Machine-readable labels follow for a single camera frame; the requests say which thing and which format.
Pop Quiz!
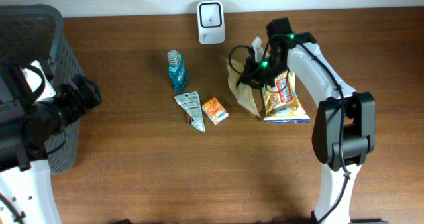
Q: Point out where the grey plastic lattice basket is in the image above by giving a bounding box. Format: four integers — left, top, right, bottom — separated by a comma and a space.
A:
1, 4, 84, 174

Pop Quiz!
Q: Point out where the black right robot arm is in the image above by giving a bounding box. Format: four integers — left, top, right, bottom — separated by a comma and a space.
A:
236, 17, 376, 223

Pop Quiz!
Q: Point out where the silver triangular snack packet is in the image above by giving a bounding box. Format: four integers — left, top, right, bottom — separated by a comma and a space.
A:
174, 91, 205, 133

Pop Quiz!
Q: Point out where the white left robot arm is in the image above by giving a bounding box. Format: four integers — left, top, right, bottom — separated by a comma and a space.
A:
1, 60, 102, 223

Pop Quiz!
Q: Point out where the white barcode scanner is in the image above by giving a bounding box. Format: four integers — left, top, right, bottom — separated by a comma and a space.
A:
197, 1, 225, 45

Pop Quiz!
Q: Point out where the teal mouthwash bottle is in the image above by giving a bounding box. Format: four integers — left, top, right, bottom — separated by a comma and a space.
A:
167, 50, 187, 92

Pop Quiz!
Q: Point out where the yellow snack bag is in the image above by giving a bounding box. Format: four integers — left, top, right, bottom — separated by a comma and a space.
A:
262, 71, 311, 124

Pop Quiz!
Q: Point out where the orange white small box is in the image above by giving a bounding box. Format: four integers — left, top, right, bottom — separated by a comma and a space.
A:
201, 97, 229, 125

